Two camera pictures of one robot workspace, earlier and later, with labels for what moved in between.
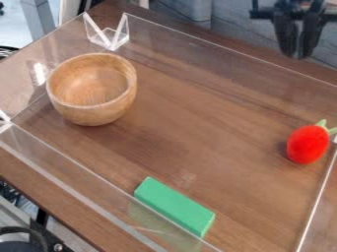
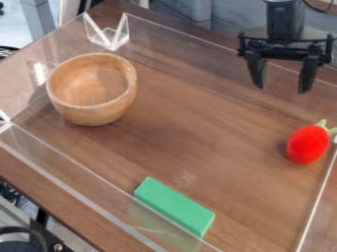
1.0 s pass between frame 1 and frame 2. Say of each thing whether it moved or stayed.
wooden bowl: stayed
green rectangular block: stayed
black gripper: moved
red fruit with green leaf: stayed
